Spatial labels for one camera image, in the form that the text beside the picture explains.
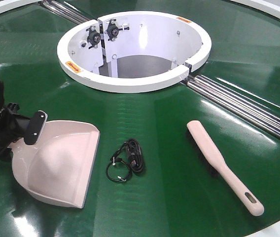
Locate steel rollers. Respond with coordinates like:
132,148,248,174
183,75,280,139
40,0,91,24

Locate steel rollers top left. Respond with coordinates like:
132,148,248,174
40,0,91,24

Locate right black bearing unit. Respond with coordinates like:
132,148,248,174
105,19,125,41

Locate white inner conveyor ring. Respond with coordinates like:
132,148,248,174
57,10,212,94

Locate black bearing unit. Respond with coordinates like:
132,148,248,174
105,19,125,41
87,26,101,49

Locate steel rollers right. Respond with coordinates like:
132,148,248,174
183,75,280,139

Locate pink hand brush black bristles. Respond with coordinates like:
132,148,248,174
187,120,265,216

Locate black cable pack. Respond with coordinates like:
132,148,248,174
123,138,144,174

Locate thin black wire loop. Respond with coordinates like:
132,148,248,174
106,158,133,184

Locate left black bearing unit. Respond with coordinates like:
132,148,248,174
87,26,101,49

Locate white outer rim right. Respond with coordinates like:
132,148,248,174
233,0,280,19

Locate pink plastic dustpan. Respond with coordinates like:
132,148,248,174
9,120,100,208

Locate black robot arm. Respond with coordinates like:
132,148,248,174
0,80,48,161

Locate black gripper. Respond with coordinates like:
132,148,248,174
0,103,48,161

